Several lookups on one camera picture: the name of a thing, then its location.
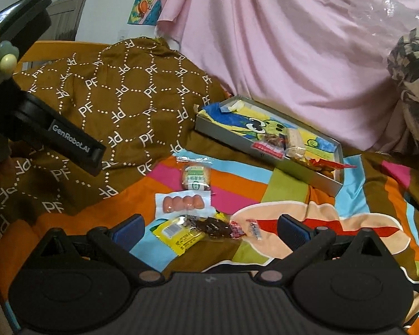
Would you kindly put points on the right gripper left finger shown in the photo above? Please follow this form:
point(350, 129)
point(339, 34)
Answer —
point(114, 245)

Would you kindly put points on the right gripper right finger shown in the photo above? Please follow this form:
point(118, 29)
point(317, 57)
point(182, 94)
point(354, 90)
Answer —
point(308, 246)

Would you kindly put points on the yellow snack bar wrapper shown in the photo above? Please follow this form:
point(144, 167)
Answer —
point(179, 234)

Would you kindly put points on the red tofu snack pack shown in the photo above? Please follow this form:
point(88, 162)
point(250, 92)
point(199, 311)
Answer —
point(325, 167)

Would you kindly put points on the pink sausage pack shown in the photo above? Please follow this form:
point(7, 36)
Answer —
point(184, 203)

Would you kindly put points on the dark candy wrapper pack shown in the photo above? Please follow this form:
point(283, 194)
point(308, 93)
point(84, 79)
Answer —
point(221, 229)

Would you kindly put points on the rice cracker bar pack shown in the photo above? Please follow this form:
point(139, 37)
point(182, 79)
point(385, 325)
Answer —
point(295, 147)

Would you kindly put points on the green label pastry pack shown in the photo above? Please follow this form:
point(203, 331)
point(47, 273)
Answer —
point(195, 173)

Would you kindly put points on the clear bag brown cookies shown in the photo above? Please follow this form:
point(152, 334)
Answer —
point(271, 144)

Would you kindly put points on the grey box with drawing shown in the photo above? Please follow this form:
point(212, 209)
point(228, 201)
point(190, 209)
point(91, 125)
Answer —
point(238, 121)

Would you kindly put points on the colourful cartoon bed blanket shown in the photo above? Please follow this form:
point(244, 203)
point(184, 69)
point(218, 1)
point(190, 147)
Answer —
point(379, 193)

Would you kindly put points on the brown PF patterned quilt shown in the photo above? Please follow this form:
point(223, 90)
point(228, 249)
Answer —
point(138, 97)

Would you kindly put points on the pink hanging sheet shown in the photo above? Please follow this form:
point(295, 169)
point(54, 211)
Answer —
point(307, 58)

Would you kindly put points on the plastic wrapped bedding bundle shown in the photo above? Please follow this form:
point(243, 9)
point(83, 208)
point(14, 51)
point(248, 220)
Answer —
point(393, 29)

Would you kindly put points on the wooden bed frame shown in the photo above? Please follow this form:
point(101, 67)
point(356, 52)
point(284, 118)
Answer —
point(57, 49)

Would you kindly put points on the grey wall cabinet door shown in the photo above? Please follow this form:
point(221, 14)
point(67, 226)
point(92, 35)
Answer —
point(65, 19)

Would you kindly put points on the cartoon wall poster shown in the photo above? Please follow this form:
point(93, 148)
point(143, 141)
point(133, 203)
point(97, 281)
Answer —
point(145, 12)

